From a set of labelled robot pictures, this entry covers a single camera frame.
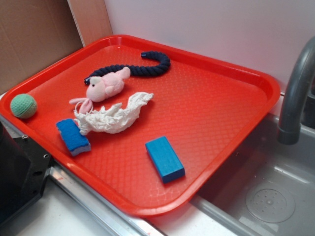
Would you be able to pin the grey faucet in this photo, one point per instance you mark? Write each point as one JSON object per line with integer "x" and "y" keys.
{"x": 299, "y": 100}

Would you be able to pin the green rubber ball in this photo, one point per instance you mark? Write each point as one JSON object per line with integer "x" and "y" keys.
{"x": 23, "y": 106}

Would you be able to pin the brown cardboard panel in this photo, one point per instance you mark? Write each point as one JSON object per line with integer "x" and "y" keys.
{"x": 34, "y": 34}

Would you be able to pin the red plastic tray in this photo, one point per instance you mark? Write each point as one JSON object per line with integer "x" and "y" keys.
{"x": 203, "y": 106}

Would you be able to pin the grey sink basin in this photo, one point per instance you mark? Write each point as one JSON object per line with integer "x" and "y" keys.
{"x": 264, "y": 188}

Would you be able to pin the blue wooden block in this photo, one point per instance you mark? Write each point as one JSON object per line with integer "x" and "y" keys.
{"x": 165, "y": 159}

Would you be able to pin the crumpled white paper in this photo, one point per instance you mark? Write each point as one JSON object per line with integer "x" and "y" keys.
{"x": 115, "y": 119}

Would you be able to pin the blue sponge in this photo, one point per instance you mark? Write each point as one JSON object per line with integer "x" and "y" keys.
{"x": 75, "y": 142}

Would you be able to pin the pink plush toy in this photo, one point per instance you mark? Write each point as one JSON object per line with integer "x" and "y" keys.
{"x": 102, "y": 88}

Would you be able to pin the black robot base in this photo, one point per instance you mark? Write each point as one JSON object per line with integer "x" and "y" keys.
{"x": 24, "y": 167}

